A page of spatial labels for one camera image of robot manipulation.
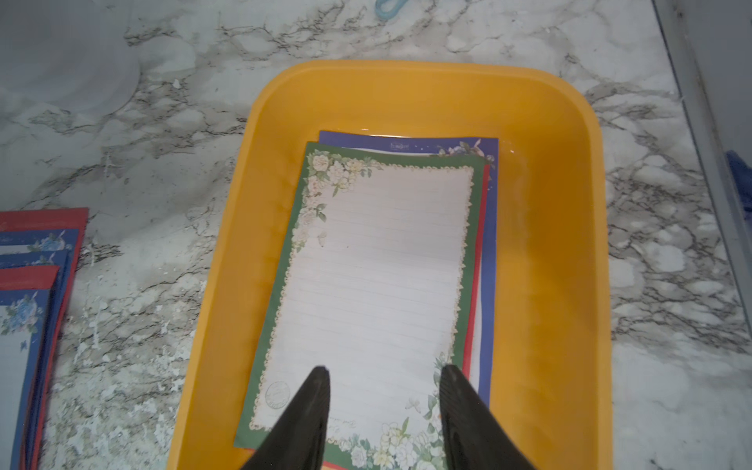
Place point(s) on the blue dustpan brush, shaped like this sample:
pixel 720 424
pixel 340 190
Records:
pixel 385 10

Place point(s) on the potted flower plant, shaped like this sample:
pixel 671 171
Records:
pixel 69 54

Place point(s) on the green floral stationery paper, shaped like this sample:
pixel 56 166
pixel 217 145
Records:
pixel 377 283

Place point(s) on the blue stationery paper stack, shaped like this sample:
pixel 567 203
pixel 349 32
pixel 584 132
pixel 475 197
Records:
pixel 481 358

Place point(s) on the yellow storage tray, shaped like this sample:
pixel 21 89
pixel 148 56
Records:
pixel 552 383

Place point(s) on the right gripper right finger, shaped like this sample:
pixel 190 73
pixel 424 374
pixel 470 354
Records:
pixel 473 440

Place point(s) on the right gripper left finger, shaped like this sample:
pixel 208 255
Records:
pixel 297 440

